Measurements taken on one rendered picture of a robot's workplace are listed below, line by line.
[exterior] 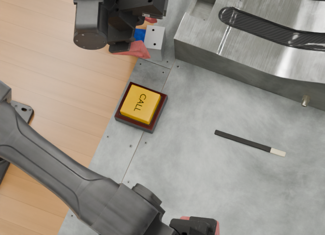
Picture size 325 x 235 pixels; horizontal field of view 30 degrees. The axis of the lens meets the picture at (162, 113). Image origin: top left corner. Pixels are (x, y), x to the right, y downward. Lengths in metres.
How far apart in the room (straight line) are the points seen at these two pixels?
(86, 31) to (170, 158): 0.31
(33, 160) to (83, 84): 0.50
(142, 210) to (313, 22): 0.57
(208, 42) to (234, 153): 0.22
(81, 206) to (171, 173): 0.42
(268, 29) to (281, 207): 0.33
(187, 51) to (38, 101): 0.31
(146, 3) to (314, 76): 0.33
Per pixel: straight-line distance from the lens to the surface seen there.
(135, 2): 1.06
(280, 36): 1.18
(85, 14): 1.01
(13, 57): 1.29
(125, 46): 1.12
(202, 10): 1.21
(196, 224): 0.92
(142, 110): 1.15
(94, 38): 1.02
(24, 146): 0.75
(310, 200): 1.16
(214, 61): 1.17
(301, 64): 1.14
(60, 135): 1.20
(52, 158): 0.75
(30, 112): 1.22
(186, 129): 1.18
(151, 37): 1.19
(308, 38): 1.17
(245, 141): 1.17
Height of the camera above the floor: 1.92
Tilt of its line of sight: 70 degrees down
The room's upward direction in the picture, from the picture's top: 8 degrees counter-clockwise
